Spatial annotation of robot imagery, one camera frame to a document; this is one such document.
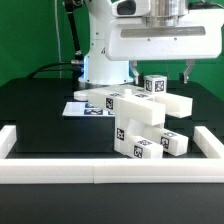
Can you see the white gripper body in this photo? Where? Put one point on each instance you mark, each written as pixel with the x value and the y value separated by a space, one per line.
pixel 197 36

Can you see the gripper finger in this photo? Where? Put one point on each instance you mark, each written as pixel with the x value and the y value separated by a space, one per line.
pixel 133 68
pixel 184 76

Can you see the white tagged cube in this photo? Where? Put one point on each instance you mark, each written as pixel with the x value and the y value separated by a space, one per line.
pixel 155 84

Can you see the white chair back frame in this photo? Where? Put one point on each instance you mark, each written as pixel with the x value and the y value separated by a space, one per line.
pixel 132 102

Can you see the white chair seat block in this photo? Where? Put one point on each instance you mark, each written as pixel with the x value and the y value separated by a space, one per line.
pixel 125 128

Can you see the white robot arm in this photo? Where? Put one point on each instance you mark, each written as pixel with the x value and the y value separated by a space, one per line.
pixel 99 69

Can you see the white marker sheet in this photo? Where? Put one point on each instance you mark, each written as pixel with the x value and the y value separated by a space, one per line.
pixel 75 109

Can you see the white U-shaped border fence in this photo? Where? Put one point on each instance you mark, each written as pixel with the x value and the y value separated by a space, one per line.
pixel 96 171

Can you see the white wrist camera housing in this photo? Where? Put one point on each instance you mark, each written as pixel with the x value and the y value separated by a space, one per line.
pixel 130 8

